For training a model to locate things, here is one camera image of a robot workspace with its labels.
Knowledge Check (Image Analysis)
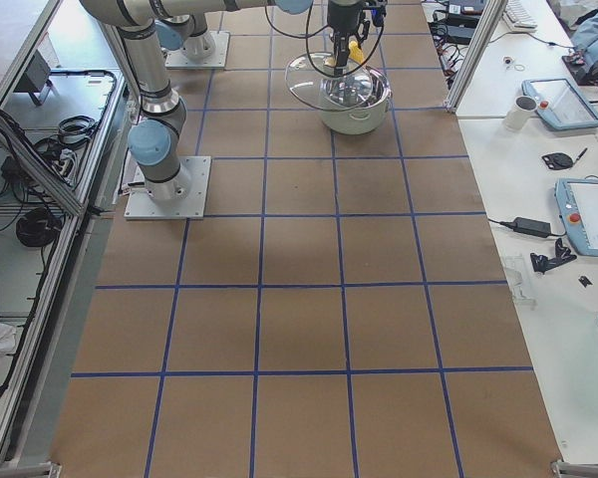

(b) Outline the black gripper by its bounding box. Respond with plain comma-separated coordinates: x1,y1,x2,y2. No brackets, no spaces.
327,0,365,76

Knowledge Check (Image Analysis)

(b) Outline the yellow corn cob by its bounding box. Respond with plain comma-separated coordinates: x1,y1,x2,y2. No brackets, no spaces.
325,41,365,68

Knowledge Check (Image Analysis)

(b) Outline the glass pot lid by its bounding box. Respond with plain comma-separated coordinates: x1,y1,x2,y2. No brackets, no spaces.
285,52,373,112

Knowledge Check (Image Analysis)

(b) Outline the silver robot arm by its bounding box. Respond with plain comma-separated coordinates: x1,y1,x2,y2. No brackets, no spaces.
82,1,312,202

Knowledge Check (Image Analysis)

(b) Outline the pale green cooking pot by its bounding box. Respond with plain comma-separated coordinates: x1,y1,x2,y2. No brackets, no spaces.
319,67,393,135

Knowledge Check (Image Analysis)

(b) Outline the white mug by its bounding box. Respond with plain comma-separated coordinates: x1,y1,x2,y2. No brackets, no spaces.
502,95,537,131

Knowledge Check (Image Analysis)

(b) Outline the far blue teach pendant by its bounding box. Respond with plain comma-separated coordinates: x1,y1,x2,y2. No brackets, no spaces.
521,78,598,131

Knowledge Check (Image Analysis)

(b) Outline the blue teach pendant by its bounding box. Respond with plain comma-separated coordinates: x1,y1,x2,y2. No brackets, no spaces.
521,78,598,131
554,178,598,257

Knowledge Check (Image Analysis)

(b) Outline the black power adapter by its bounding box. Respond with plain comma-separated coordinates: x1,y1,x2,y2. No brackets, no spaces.
512,217,552,238

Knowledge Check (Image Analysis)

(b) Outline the near blue teach pendant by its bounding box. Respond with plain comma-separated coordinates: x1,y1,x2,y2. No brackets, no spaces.
554,178,598,257

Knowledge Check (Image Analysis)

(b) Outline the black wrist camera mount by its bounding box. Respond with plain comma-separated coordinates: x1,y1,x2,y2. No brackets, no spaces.
365,0,388,28

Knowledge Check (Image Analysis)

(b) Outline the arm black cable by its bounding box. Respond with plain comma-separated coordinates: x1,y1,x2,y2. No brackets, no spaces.
264,0,385,76

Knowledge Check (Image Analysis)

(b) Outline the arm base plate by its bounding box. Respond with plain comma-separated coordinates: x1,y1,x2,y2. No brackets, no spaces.
165,31,230,70
124,156,211,220

